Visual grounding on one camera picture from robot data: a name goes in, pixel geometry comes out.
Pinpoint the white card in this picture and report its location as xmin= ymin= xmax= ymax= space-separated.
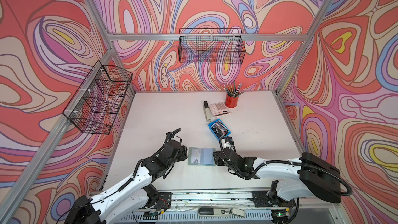
xmin=190 ymin=148 xmax=202 ymax=165

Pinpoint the mint green card holder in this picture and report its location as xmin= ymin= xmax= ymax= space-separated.
xmin=188 ymin=147 xmax=216 ymax=166

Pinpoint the blue plastic card tray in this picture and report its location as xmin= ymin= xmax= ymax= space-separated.
xmin=208 ymin=119 xmax=231 ymax=140

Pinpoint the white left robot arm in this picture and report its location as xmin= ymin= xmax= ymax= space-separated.
xmin=58 ymin=128 xmax=188 ymax=224

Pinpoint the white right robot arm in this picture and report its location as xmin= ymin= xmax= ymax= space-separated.
xmin=213 ymin=148 xmax=353 ymax=203

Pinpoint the stack of cards in tray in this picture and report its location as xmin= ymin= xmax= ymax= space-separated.
xmin=211 ymin=121 xmax=228 ymax=139

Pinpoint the beige stapler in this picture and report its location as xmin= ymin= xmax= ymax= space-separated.
xmin=203 ymin=101 xmax=211 ymax=122

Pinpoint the pink desk calculator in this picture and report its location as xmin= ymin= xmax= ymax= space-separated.
xmin=209 ymin=102 xmax=230 ymax=117

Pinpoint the red metal pencil bucket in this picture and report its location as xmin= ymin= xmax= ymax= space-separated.
xmin=224 ymin=94 xmax=239 ymax=108

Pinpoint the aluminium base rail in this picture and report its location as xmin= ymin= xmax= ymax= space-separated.
xmin=86 ymin=186 xmax=340 ymax=224

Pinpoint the grey handheld device on rail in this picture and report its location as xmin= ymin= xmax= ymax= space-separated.
xmin=198 ymin=207 xmax=246 ymax=217

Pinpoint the black wire basket left wall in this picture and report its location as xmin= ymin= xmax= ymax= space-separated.
xmin=63 ymin=61 xmax=133 ymax=135

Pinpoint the black wire basket wall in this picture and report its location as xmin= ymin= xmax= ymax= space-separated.
xmin=63 ymin=61 xmax=133 ymax=135
xmin=178 ymin=28 xmax=246 ymax=64

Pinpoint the black wire basket back wall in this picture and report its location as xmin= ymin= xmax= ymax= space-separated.
xmin=178 ymin=28 xmax=246 ymax=64

